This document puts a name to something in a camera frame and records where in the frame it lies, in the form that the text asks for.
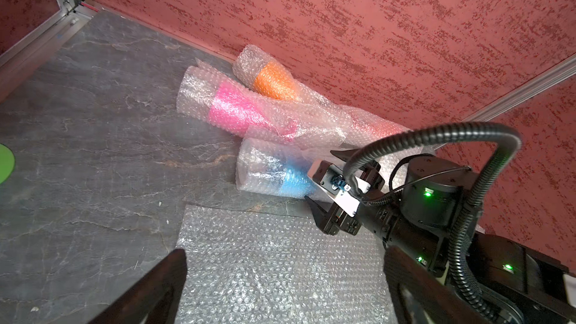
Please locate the blue glass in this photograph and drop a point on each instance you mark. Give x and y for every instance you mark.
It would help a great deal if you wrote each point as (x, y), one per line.
(279, 170)

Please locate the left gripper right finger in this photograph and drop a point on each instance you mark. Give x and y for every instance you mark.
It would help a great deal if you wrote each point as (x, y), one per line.
(417, 297)

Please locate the right aluminium corner post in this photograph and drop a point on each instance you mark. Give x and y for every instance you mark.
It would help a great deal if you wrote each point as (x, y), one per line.
(537, 85)

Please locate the aluminium corner post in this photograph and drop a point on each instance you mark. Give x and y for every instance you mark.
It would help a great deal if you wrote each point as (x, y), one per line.
(537, 85)
(33, 30)

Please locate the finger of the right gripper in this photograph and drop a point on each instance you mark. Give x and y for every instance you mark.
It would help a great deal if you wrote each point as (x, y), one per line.
(322, 218)
(354, 155)

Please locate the pink glass in bubble wrap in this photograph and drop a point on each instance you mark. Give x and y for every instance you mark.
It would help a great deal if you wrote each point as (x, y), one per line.
(211, 96)

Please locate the left aluminium corner post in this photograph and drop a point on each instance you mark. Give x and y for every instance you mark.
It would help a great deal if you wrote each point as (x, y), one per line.
(33, 30)

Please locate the light green wine glass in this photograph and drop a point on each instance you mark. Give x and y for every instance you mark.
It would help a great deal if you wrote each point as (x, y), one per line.
(7, 163)

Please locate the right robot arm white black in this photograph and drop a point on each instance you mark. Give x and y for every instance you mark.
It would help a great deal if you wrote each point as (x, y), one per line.
(439, 268)

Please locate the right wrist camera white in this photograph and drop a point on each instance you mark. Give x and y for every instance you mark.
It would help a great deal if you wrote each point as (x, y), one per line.
(329, 178)

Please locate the orange glass in bubble wrap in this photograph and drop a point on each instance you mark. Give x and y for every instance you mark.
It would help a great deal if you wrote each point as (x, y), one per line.
(264, 74)

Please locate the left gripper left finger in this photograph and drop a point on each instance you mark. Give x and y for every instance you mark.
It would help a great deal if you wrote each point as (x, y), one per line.
(154, 298)

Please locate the clear bubble wrap sheet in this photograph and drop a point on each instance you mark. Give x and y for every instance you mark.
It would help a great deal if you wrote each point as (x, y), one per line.
(247, 267)

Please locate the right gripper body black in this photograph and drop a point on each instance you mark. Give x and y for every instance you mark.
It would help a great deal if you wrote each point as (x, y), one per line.
(378, 214)

